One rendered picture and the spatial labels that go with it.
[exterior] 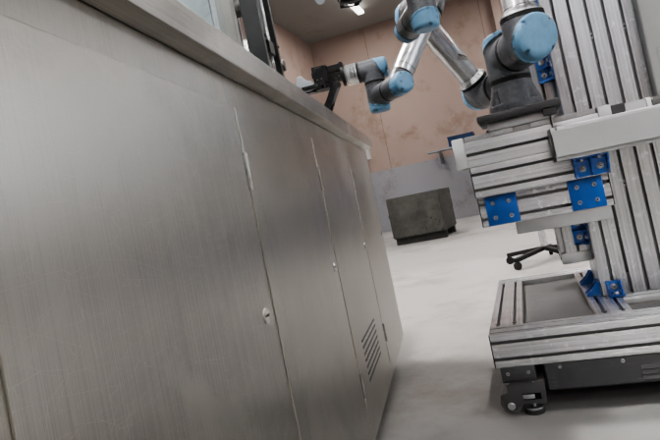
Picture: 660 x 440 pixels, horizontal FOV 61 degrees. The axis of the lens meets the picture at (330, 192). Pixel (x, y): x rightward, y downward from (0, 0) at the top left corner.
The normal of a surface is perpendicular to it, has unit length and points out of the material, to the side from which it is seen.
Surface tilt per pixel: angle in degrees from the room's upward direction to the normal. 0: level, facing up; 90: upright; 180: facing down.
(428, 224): 90
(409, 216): 90
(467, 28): 90
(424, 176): 90
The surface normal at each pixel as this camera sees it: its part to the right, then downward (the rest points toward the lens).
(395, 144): -0.32, 0.03
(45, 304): 0.96, -0.20
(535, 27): 0.15, 0.07
